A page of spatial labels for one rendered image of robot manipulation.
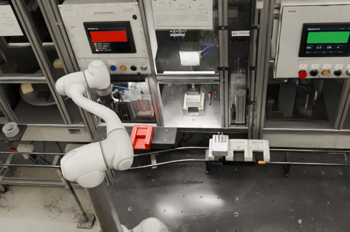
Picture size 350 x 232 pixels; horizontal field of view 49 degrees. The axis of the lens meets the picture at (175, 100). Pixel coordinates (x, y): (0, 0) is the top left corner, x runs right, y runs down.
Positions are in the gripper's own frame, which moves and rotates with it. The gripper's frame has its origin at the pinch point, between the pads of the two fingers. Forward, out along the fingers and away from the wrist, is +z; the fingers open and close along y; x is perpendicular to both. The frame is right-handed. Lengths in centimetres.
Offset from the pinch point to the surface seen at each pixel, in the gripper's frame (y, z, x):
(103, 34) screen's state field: -6, -55, -7
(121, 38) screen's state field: -15, -52, -7
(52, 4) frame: 18, -71, -10
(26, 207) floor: 99, 112, 2
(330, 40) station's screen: -120, -48, -7
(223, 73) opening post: -67, -24, -12
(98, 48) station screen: -0.7, -45.4, -7.0
